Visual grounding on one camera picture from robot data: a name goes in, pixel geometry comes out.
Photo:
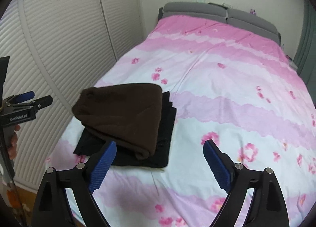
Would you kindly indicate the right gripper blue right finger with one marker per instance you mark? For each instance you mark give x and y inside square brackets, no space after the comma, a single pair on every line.
[267,207]

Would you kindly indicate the person's left hand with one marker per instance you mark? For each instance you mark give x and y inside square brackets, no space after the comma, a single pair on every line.
[12,149]

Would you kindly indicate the dark brown pants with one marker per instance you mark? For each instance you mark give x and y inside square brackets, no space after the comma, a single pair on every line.
[128,113]

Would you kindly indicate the white louvered wardrobe door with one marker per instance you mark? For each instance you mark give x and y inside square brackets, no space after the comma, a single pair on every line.
[59,48]

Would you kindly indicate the black folded garment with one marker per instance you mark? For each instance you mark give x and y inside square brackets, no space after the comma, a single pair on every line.
[90,144]

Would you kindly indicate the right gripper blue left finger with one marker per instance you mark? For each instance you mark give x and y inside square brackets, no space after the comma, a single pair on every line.
[52,207]

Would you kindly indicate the grey padded headboard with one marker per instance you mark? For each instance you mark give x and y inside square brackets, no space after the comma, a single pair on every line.
[234,17]

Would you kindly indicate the green curtain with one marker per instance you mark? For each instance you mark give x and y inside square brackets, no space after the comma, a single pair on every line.
[305,55]

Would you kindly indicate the pink floral bed cover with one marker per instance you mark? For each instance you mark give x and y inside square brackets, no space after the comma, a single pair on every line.
[228,85]

